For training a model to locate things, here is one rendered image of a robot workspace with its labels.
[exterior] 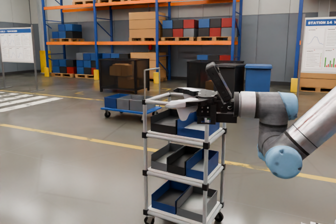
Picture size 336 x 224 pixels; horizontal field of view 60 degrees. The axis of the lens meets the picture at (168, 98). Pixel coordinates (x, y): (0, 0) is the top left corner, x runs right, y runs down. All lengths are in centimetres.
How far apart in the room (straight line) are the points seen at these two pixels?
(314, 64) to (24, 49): 780
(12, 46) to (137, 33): 420
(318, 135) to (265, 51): 1014
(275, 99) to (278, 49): 998
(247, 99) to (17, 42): 942
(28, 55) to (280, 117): 916
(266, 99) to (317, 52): 541
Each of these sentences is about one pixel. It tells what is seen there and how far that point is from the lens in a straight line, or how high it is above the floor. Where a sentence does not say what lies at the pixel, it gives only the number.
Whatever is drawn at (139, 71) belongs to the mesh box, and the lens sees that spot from 836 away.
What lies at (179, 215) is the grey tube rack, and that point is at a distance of 229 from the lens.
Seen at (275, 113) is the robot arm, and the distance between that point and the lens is 83.
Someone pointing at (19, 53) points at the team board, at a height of 111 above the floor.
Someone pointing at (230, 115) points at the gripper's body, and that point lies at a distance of 84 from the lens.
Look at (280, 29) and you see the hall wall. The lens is 1081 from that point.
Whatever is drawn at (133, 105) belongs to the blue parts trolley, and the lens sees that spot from 531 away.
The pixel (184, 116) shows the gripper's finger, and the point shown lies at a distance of 80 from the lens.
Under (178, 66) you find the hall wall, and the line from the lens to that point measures 1171.
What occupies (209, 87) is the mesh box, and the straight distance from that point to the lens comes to 727.
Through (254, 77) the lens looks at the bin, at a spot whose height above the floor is 73.
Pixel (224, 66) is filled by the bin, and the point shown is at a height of 94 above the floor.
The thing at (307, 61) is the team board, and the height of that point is 106.
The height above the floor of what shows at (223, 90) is 126.
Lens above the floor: 138
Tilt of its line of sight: 10 degrees down
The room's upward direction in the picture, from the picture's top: straight up
